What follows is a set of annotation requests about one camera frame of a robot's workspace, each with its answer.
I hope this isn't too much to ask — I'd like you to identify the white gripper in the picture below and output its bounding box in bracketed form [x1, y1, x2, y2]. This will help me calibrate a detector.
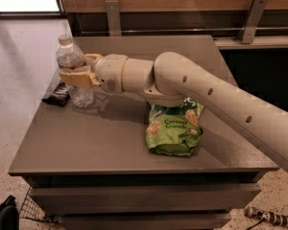
[59, 54, 128, 94]

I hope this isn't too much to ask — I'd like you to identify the clear plastic water bottle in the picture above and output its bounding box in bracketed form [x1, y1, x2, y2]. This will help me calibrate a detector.
[56, 34, 94, 109]

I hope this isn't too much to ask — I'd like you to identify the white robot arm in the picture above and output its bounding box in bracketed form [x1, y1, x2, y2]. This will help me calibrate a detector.
[58, 52, 288, 172]

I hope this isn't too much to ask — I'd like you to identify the black rxbar chocolate wrapper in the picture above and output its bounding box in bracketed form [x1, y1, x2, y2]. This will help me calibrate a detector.
[42, 81, 70, 107]

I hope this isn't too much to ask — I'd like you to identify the grey drawer cabinet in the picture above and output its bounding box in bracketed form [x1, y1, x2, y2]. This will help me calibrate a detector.
[8, 34, 280, 230]

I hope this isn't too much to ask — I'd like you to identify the green dang chips bag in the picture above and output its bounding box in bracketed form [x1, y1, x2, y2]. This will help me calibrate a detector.
[146, 97, 204, 156]

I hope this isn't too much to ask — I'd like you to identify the black bag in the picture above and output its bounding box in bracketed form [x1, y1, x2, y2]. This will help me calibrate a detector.
[0, 195, 19, 230]

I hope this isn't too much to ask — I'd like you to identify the black white striped tool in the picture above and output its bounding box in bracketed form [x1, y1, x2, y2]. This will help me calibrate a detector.
[244, 206, 288, 228]

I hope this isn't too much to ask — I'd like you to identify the horizontal metal rail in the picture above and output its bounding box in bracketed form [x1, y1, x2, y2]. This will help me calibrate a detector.
[81, 26, 288, 35]

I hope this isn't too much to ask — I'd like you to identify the left metal bracket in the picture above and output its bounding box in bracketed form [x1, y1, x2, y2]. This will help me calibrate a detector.
[106, 0, 122, 36]

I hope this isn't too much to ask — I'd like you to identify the metal bracket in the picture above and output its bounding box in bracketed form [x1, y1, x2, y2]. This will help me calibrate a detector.
[237, 0, 268, 44]
[106, 0, 122, 36]

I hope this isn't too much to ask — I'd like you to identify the black wire basket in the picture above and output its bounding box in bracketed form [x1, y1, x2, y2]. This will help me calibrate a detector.
[19, 188, 46, 222]

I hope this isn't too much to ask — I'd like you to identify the right metal bracket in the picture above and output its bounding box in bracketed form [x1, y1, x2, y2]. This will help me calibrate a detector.
[237, 0, 268, 44]

